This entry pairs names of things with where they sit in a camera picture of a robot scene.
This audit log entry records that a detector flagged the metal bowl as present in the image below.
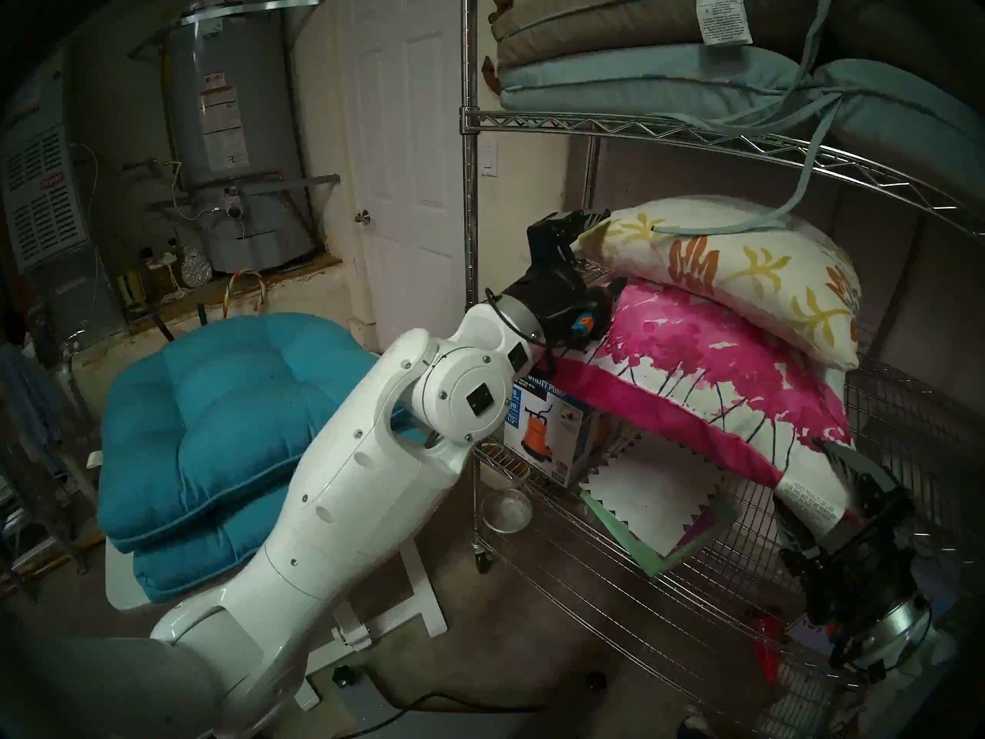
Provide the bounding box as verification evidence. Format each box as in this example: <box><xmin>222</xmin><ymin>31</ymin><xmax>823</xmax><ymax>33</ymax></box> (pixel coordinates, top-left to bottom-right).
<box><xmin>482</xmin><ymin>489</ymin><xmax>534</xmax><ymax>534</ymax></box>

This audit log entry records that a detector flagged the pale blue bench cushion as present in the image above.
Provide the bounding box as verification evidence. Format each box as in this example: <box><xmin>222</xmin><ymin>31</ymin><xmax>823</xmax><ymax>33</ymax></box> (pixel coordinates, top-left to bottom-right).
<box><xmin>499</xmin><ymin>45</ymin><xmax>985</xmax><ymax>234</ymax></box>

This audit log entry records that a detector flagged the wooden stick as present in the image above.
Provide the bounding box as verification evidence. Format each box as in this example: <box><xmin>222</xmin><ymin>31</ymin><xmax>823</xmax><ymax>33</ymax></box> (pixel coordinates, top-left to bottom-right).
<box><xmin>0</xmin><ymin>530</ymin><xmax>107</xmax><ymax>588</ymax></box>

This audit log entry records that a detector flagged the teal tufted seat cushion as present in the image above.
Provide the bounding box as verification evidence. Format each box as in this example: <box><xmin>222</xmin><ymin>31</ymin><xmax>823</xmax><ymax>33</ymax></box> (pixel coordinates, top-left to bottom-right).
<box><xmin>132</xmin><ymin>430</ymin><xmax>432</xmax><ymax>604</ymax></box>
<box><xmin>98</xmin><ymin>312</ymin><xmax>420</xmax><ymax>553</ymax></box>

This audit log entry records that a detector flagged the metal step ladder frame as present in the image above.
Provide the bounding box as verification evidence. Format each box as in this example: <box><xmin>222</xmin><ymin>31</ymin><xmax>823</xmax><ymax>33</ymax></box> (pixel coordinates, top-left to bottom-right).
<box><xmin>0</xmin><ymin>437</ymin><xmax>85</xmax><ymax>577</ymax></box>

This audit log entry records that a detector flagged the white panel door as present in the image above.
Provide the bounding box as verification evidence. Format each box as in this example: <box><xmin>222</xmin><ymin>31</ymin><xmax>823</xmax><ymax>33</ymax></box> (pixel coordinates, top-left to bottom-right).
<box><xmin>339</xmin><ymin>0</ymin><xmax>478</xmax><ymax>361</ymax></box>

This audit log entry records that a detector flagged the yellow small box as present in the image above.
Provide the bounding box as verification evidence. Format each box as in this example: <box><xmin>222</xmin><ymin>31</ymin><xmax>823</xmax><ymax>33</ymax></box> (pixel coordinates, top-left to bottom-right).
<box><xmin>115</xmin><ymin>270</ymin><xmax>149</xmax><ymax>313</ymax></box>

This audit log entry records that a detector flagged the cream floral leaf cushion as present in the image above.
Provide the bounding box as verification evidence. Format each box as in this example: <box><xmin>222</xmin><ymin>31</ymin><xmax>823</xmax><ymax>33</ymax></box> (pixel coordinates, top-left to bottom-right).
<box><xmin>573</xmin><ymin>196</ymin><xmax>861</xmax><ymax>371</ymax></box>

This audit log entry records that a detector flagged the purple paper sheet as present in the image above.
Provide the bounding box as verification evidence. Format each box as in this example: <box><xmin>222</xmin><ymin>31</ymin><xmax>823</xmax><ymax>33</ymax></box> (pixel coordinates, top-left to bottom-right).
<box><xmin>669</xmin><ymin>507</ymin><xmax>724</xmax><ymax>557</ymax></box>

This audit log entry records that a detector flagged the metal heater strap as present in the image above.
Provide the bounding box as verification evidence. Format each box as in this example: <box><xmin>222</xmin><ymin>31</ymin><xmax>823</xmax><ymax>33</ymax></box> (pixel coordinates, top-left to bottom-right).
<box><xmin>127</xmin><ymin>0</ymin><xmax>328</xmax><ymax>61</ymax></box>
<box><xmin>146</xmin><ymin>174</ymin><xmax>342</xmax><ymax>207</ymax></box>

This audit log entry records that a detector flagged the grey furnace unit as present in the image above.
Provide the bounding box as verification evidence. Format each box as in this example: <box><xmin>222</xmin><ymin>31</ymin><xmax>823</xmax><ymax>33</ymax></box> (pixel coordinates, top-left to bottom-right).
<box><xmin>0</xmin><ymin>68</ymin><xmax>124</xmax><ymax>346</ymax></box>

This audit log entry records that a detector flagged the utility pump cardboard box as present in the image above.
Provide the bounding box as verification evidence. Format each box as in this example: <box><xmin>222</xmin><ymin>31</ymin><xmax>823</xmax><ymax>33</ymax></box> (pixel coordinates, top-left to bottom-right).
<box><xmin>504</xmin><ymin>372</ymin><xmax>609</xmax><ymax>490</ymax></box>

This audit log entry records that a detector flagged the green paper sheet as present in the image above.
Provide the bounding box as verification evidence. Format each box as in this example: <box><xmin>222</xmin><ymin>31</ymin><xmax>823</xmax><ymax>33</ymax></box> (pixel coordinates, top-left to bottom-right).
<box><xmin>579</xmin><ymin>490</ymin><xmax>743</xmax><ymax>578</ymax></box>

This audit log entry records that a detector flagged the black floor cable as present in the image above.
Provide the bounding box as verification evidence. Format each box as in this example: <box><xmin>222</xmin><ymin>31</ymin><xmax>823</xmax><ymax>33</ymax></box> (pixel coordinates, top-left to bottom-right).
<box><xmin>339</xmin><ymin>695</ymin><xmax>543</xmax><ymax>739</ymax></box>

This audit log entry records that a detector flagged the grey water heater tank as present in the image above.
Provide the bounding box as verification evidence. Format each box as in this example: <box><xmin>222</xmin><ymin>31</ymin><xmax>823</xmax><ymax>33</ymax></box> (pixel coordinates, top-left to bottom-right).
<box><xmin>158</xmin><ymin>0</ymin><xmax>320</xmax><ymax>275</ymax></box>

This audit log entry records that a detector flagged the blue hanging cloth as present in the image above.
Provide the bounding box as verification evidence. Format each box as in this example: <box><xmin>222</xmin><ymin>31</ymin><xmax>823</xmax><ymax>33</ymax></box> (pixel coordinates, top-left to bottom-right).
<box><xmin>0</xmin><ymin>343</ymin><xmax>66</xmax><ymax>453</ymax></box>

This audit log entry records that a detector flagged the pink splash print cushion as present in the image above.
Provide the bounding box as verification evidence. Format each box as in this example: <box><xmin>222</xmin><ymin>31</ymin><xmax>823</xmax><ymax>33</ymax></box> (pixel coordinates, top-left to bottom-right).
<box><xmin>550</xmin><ymin>277</ymin><xmax>864</xmax><ymax>538</ymax></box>

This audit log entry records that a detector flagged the grey floor plate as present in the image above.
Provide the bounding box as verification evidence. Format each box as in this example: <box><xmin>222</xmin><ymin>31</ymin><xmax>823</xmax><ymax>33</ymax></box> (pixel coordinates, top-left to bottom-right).
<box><xmin>342</xmin><ymin>668</ymin><xmax>432</xmax><ymax>739</ymax></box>

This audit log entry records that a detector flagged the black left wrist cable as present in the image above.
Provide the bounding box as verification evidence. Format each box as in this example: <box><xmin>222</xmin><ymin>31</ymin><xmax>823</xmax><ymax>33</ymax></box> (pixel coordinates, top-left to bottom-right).
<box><xmin>485</xmin><ymin>287</ymin><xmax>556</xmax><ymax>353</ymax></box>

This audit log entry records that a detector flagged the brown bench cushion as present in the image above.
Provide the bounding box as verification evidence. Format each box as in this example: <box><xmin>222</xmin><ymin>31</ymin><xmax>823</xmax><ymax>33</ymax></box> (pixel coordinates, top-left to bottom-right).
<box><xmin>491</xmin><ymin>0</ymin><xmax>985</xmax><ymax>80</ymax></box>

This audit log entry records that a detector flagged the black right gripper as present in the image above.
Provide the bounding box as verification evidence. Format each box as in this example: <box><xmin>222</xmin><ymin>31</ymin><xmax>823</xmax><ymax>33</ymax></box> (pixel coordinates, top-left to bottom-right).
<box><xmin>776</xmin><ymin>438</ymin><xmax>922</xmax><ymax>632</ymax></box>

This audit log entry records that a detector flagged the red plastic object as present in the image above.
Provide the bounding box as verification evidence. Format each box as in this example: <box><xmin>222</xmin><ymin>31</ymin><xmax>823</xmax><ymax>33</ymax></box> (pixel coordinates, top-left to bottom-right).
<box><xmin>750</xmin><ymin>610</ymin><xmax>786</xmax><ymax>684</ymax></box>

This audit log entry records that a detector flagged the white overbed table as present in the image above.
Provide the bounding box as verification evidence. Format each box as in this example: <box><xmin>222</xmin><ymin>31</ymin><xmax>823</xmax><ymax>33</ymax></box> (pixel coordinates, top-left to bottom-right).
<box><xmin>87</xmin><ymin>353</ymin><xmax>460</xmax><ymax>711</ymax></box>

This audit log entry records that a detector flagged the chrome wire shelving rack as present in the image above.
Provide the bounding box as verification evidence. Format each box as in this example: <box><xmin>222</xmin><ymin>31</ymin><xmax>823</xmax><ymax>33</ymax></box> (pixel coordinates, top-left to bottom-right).
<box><xmin>460</xmin><ymin>0</ymin><xmax>985</xmax><ymax>739</ymax></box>

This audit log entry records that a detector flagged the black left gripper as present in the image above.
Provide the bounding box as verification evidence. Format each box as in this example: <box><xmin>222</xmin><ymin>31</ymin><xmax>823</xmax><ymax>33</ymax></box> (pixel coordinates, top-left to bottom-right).
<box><xmin>510</xmin><ymin>208</ymin><xmax>629</xmax><ymax>353</ymax></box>

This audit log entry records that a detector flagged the orange white striped loop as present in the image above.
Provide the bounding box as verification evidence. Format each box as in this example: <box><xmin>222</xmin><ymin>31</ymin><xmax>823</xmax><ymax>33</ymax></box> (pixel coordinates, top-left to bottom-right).
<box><xmin>223</xmin><ymin>268</ymin><xmax>268</xmax><ymax>319</ymax></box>

